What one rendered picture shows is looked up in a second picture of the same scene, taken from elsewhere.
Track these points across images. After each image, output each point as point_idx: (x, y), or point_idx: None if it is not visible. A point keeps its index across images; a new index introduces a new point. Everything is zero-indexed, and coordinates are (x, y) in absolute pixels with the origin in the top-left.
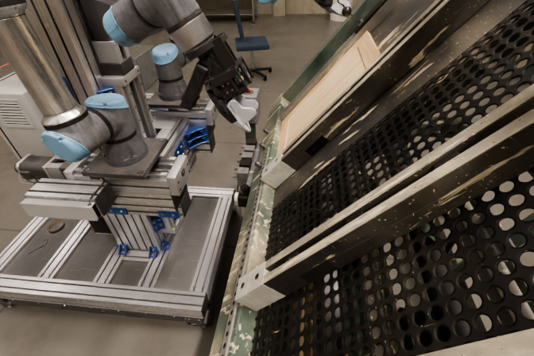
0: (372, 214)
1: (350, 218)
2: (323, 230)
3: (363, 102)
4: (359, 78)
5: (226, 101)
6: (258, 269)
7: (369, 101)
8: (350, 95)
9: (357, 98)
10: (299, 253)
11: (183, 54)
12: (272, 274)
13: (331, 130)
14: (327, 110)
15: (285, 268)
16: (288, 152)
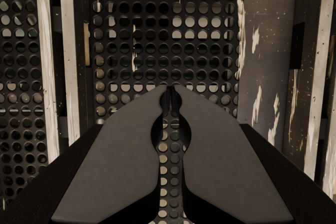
0: (52, 152)
1: (67, 123)
2: (66, 84)
3: (288, 151)
4: (324, 180)
5: (209, 205)
6: None
7: (284, 155)
8: (304, 155)
9: (295, 155)
10: (50, 40)
11: None
12: None
13: (294, 86)
14: (330, 105)
15: (39, 11)
16: None
